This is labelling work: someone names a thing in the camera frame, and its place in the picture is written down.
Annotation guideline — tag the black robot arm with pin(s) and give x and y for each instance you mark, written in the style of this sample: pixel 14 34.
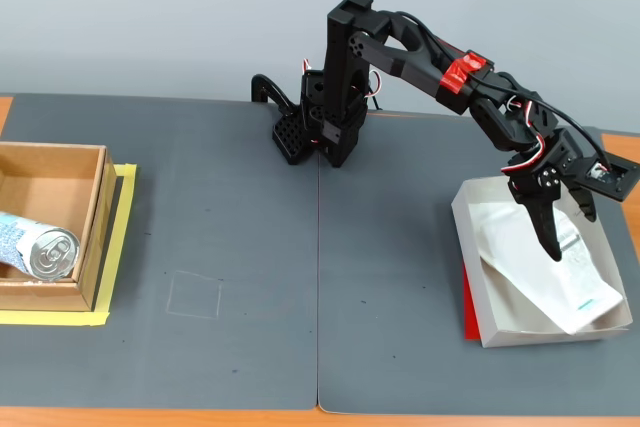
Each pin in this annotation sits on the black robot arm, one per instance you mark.
pixel 340 72

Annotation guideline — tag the sandwich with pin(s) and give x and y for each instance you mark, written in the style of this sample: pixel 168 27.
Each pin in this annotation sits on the sandwich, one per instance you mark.
pixel 525 277

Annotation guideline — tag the silver drink can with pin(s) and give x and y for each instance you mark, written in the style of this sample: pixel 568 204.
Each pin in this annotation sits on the silver drink can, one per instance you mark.
pixel 50 254

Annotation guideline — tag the yellow tape frame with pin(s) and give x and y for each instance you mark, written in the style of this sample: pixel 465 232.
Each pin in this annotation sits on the yellow tape frame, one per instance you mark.
pixel 50 318

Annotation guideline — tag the brown cardboard box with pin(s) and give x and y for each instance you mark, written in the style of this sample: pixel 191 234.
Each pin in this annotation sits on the brown cardboard box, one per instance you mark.
pixel 50 187

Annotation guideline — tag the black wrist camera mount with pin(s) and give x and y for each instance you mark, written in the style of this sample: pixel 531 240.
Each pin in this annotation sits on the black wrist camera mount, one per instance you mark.
pixel 620 182

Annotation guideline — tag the red paper sheet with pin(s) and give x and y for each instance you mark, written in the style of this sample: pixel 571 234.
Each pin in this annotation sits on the red paper sheet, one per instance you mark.
pixel 470 317

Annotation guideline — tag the red tape wrap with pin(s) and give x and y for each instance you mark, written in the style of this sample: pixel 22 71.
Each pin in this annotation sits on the red tape wrap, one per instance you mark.
pixel 457 77

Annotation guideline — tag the plain gray mat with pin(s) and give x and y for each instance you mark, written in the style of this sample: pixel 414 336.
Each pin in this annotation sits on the plain gray mat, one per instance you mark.
pixel 400 347

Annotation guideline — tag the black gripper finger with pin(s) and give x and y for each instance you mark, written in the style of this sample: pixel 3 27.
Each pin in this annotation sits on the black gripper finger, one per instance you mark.
pixel 585 202
pixel 542 212

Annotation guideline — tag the black table clamp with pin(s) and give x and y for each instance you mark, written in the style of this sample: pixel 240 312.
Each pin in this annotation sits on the black table clamp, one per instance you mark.
pixel 275 89

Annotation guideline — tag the gray mat with chalk square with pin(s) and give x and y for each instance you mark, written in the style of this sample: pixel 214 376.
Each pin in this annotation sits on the gray mat with chalk square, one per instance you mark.
pixel 200 197

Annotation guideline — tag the gray paper box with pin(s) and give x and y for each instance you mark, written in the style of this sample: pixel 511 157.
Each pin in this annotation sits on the gray paper box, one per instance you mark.
pixel 550 339

